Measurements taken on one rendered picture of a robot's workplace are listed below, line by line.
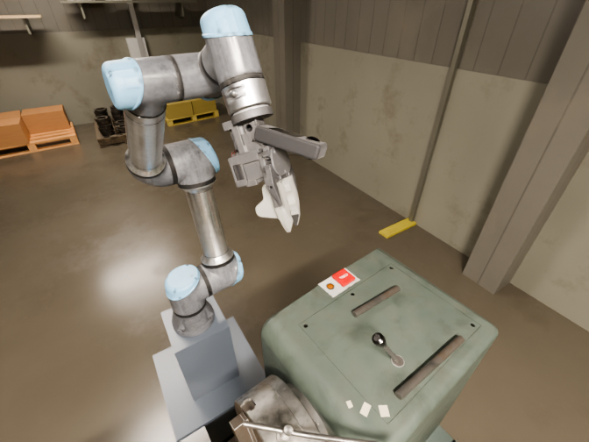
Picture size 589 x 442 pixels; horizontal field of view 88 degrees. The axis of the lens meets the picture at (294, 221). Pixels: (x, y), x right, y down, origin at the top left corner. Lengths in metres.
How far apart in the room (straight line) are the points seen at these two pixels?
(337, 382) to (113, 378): 1.94
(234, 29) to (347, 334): 0.82
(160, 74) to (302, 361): 0.77
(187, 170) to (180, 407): 0.97
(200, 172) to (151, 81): 0.41
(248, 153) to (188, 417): 1.17
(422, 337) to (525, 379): 1.79
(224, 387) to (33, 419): 1.50
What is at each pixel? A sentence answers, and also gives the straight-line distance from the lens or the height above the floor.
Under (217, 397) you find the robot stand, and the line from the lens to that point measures 1.48.
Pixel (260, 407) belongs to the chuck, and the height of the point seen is 1.23.
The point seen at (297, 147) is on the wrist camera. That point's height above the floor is 1.88.
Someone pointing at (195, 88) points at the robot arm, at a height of 1.94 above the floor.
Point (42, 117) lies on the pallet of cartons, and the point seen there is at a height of 0.41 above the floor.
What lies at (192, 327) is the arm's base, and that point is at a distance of 1.19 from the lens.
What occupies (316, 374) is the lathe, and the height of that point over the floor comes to 1.25.
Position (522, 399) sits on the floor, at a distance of 2.69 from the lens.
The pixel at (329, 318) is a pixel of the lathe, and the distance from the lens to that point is 1.02.
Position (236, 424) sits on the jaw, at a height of 1.20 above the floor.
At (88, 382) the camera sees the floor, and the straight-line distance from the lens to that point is 2.69.
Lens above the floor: 2.07
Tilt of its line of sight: 36 degrees down
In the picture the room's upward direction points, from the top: straight up
